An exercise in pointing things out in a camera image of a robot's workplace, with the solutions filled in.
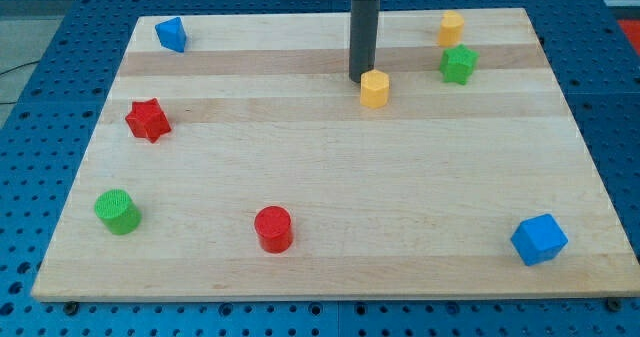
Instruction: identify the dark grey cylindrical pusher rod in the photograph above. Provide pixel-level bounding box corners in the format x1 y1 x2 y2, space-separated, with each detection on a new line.
349 0 380 83

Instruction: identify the green cylinder block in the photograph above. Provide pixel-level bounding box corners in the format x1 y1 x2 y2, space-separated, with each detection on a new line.
94 189 141 235

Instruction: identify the light wooden board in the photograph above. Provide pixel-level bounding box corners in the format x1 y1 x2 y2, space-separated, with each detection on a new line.
32 8 639 302

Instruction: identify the yellow heart block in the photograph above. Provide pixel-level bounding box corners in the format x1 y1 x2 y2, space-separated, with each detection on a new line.
437 10 465 47

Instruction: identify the blue cube block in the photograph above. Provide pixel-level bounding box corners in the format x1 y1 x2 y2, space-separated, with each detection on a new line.
511 214 569 266

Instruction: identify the red cylinder block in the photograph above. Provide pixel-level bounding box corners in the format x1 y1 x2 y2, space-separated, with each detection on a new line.
254 205 293 253

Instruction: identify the red star block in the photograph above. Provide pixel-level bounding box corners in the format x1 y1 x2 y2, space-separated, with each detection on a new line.
125 98 172 143

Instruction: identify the green star block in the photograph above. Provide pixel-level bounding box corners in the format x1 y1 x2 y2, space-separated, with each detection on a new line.
439 44 479 85

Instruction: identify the yellow hexagon block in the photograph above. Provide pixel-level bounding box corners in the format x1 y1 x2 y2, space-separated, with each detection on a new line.
360 69 390 108

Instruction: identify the blue triangle block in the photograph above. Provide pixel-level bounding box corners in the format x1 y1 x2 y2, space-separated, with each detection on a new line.
155 17 187 53

